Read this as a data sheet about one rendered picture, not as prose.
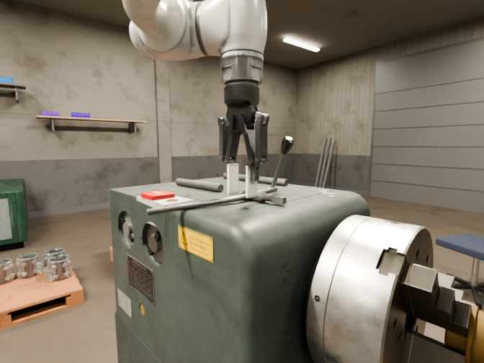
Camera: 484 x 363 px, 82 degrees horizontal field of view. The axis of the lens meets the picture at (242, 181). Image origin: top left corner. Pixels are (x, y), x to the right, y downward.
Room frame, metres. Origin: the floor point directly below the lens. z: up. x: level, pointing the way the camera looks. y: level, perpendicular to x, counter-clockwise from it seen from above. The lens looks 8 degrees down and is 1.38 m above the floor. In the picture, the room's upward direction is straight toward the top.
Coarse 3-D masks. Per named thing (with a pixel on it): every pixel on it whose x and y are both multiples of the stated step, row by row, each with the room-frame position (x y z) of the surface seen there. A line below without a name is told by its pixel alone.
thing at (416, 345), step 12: (408, 336) 0.44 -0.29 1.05; (420, 336) 0.44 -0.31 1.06; (408, 348) 0.43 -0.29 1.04; (420, 348) 0.42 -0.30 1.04; (432, 348) 0.41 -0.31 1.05; (444, 348) 0.41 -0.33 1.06; (408, 360) 0.43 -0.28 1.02; (420, 360) 0.42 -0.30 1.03; (432, 360) 0.41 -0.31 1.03; (444, 360) 0.40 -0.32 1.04; (456, 360) 0.39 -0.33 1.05
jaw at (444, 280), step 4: (440, 276) 0.53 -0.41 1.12; (444, 276) 0.53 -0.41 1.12; (448, 276) 0.53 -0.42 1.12; (440, 280) 0.52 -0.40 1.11; (444, 280) 0.52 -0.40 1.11; (448, 280) 0.52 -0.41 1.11; (452, 280) 0.52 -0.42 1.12; (440, 284) 0.51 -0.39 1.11; (444, 284) 0.51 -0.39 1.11; (448, 284) 0.51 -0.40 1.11; (452, 284) 0.52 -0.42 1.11; (448, 288) 0.50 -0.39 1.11; (452, 288) 0.49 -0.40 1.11; (456, 292) 0.48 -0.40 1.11; (460, 292) 0.48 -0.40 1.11; (456, 296) 0.47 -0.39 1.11; (460, 296) 0.47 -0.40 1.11; (460, 300) 0.46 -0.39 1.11; (464, 300) 0.46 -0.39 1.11; (468, 304) 0.45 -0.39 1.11; (472, 304) 0.45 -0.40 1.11
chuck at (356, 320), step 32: (384, 224) 0.49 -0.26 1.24; (352, 256) 0.44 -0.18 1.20; (416, 256) 0.46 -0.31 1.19; (352, 288) 0.41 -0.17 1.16; (384, 288) 0.38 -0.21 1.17; (352, 320) 0.39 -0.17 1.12; (384, 320) 0.36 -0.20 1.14; (416, 320) 0.49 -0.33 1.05; (352, 352) 0.38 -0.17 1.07; (384, 352) 0.36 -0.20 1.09
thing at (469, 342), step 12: (480, 312) 0.40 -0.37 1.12; (480, 324) 0.38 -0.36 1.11; (444, 336) 0.41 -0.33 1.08; (456, 336) 0.40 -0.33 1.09; (468, 336) 0.38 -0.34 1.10; (480, 336) 0.37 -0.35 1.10; (456, 348) 0.40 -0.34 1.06; (468, 348) 0.37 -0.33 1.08; (480, 348) 0.37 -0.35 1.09; (468, 360) 0.37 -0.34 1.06; (480, 360) 0.37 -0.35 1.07
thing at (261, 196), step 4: (244, 192) 0.63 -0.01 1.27; (260, 192) 0.61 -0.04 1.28; (264, 192) 0.60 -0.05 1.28; (260, 196) 0.60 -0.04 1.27; (264, 196) 0.60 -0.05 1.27; (268, 196) 0.59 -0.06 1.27; (272, 196) 0.58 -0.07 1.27; (276, 196) 0.58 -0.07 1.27; (280, 196) 0.58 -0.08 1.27; (256, 200) 0.61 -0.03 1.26; (260, 200) 0.60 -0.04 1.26; (264, 200) 0.60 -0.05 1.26; (268, 200) 0.59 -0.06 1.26; (272, 200) 0.58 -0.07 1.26; (276, 200) 0.57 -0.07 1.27; (280, 200) 0.57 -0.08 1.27; (284, 200) 0.57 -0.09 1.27
